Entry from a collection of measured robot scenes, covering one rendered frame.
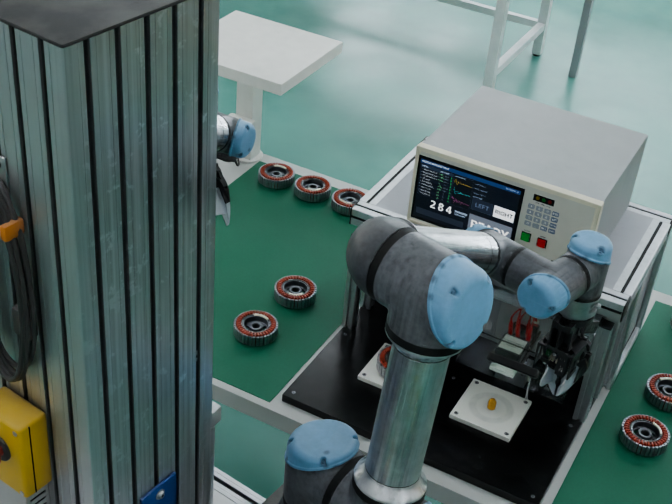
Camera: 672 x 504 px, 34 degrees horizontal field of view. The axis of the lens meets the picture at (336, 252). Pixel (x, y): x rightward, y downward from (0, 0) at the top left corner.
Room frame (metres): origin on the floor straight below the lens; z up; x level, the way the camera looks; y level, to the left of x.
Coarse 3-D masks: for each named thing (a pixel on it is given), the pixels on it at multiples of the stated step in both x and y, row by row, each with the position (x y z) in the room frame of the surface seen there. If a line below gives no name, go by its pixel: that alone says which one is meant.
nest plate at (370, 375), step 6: (372, 360) 2.05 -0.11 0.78; (366, 366) 2.03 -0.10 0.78; (372, 366) 2.03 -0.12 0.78; (360, 372) 2.00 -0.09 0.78; (366, 372) 2.00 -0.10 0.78; (372, 372) 2.01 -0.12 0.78; (360, 378) 1.99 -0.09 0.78; (366, 378) 1.98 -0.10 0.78; (372, 378) 1.98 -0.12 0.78; (378, 378) 1.99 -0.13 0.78; (372, 384) 1.97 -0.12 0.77; (378, 384) 1.97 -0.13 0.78
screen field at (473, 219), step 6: (474, 216) 2.11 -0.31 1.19; (468, 222) 2.11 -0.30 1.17; (474, 222) 2.11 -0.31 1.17; (480, 222) 2.10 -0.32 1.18; (486, 222) 2.09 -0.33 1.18; (492, 222) 2.09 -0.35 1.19; (498, 228) 2.08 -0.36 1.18; (504, 228) 2.08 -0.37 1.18; (510, 228) 2.07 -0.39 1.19; (504, 234) 2.07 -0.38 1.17; (510, 234) 2.07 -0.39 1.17
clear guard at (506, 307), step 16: (496, 304) 1.95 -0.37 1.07; (512, 304) 1.95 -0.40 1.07; (496, 320) 1.89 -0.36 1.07; (512, 320) 1.89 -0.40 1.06; (528, 320) 1.90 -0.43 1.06; (544, 320) 1.91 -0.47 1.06; (480, 336) 1.84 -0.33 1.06; (496, 336) 1.83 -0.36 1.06; (512, 336) 1.84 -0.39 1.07; (528, 336) 1.84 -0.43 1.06; (592, 336) 1.87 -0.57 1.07; (464, 352) 1.82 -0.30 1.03; (480, 352) 1.81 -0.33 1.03; (496, 352) 1.81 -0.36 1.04; (512, 352) 1.80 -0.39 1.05; (528, 352) 1.79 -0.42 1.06; (480, 368) 1.79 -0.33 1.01; (496, 368) 1.78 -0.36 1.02; (544, 368) 1.76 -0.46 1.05; (528, 384) 1.74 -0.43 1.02; (560, 400) 1.71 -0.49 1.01
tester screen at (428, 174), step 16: (432, 176) 2.16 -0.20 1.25; (448, 176) 2.14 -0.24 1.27; (464, 176) 2.12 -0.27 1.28; (416, 192) 2.17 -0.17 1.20; (432, 192) 2.15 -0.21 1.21; (448, 192) 2.14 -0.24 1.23; (464, 192) 2.12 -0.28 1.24; (480, 192) 2.11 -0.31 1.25; (496, 192) 2.09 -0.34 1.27; (512, 192) 2.07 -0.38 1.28; (464, 208) 2.12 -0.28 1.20; (512, 208) 2.07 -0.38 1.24; (448, 224) 2.13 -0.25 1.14; (464, 224) 2.12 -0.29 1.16; (512, 224) 2.07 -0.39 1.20
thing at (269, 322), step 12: (252, 312) 2.19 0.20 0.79; (264, 312) 2.19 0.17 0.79; (240, 324) 2.13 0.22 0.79; (252, 324) 2.15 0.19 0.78; (264, 324) 2.17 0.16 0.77; (276, 324) 2.15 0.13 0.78; (240, 336) 2.10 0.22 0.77; (252, 336) 2.10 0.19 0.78; (264, 336) 2.10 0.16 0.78; (276, 336) 2.14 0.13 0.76
